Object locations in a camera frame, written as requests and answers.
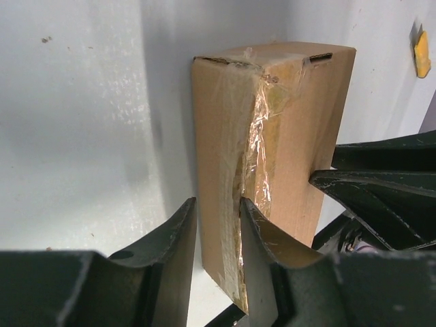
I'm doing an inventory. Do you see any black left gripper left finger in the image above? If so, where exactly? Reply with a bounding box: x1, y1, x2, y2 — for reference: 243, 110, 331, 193
1, 198, 197, 326

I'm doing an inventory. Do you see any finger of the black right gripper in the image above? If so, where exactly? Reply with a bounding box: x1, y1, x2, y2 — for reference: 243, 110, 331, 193
309, 170, 435, 251
332, 131, 435, 172

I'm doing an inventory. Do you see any yellow utility knife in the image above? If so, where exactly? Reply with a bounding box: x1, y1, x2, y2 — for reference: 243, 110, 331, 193
409, 21, 431, 79

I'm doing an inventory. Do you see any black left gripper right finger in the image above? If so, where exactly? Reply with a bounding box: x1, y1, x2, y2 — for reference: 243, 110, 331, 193
240, 198, 435, 326

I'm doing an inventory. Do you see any brown cardboard express box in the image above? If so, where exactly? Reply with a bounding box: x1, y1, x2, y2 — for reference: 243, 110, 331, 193
191, 42, 356, 311

